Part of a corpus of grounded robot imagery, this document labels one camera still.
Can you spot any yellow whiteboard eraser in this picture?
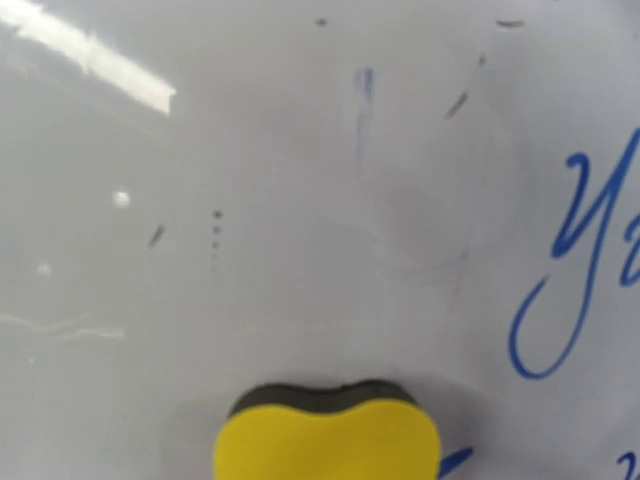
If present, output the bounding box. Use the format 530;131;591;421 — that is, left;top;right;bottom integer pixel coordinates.
213;379;441;480

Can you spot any black framed whiteboard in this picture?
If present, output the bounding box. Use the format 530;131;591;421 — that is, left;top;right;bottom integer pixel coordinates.
1;1;639;479

